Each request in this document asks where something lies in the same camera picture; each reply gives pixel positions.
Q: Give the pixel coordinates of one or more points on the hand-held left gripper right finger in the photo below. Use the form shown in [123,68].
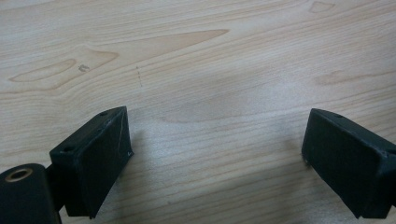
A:
[348,161]

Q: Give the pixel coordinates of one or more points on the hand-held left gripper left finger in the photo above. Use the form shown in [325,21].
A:
[93,161]

